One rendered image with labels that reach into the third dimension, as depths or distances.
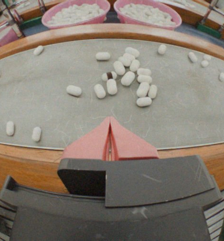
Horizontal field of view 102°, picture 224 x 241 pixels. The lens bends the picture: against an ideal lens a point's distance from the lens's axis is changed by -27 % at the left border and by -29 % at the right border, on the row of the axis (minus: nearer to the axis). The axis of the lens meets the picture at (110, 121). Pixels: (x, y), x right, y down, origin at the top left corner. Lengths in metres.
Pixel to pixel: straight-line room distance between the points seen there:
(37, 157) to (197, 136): 0.35
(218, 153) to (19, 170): 0.43
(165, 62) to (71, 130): 0.29
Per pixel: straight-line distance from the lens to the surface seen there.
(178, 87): 0.33
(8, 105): 0.38
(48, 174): 0.25
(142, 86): 0.26
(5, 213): 0.54
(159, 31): 0.42
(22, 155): 0.29
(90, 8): 0.59
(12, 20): 0.50
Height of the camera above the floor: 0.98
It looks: 76 degrees down
